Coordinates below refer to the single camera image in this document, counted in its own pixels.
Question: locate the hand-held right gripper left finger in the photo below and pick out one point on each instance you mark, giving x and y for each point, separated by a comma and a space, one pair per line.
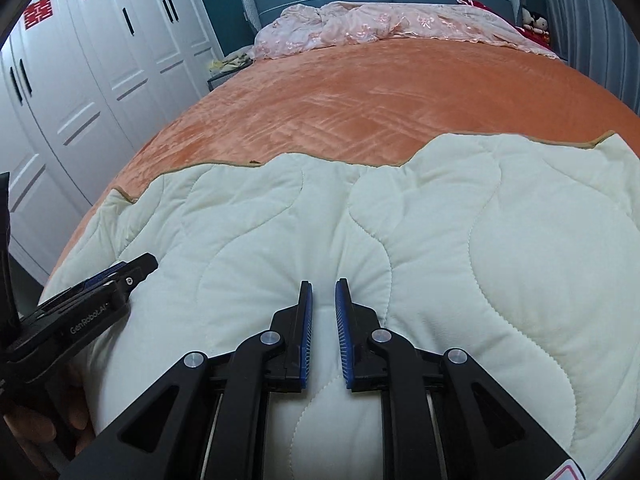
307, 335

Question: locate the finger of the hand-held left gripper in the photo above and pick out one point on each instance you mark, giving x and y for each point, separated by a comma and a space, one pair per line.
132, 270

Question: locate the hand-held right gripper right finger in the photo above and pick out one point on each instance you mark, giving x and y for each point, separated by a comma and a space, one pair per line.
342, 335

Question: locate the cream quilted jacket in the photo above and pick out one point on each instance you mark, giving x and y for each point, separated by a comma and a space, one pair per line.
400, 260

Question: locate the person's left hand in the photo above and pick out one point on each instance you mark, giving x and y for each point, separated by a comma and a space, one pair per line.
30, 427

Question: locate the white panelled wardrobe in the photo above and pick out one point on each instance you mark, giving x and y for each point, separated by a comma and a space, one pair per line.
100, 70

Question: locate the dark nightstand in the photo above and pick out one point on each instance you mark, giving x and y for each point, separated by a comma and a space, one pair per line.
220, 80

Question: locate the orange plush blanket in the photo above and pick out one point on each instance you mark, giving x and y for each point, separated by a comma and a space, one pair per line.
325, 105

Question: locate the pink embroidered quilt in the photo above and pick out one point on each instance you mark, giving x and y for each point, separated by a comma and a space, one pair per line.
390, 22

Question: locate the red plush doll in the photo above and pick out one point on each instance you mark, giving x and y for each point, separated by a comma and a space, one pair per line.
535, 25

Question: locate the grey-blue pleated curtain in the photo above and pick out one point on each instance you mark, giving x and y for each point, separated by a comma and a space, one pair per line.
590, 30

